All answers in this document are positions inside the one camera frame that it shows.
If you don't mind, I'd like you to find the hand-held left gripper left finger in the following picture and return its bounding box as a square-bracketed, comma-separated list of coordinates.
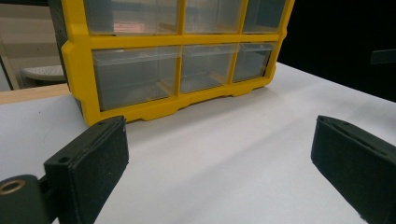
[43, 115, 130, 224]

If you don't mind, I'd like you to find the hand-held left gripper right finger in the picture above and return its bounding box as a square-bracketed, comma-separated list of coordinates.
[310, 115, 396, 224]

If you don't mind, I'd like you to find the clear plastic drawer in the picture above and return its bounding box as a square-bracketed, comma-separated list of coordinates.
[92, 46, 182, 112]
[83, 0, 180, 35]
[184, 0, 244, 35]
[180, 43, 238, 94]
[232, 42, 276, 84]

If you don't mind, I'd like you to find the yellow drawer cabinet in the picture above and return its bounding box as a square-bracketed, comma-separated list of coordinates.
[48, 0, 296, 127]

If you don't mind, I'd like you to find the white perforated stool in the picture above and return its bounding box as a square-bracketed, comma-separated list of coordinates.
[21, 64, 67, 84]

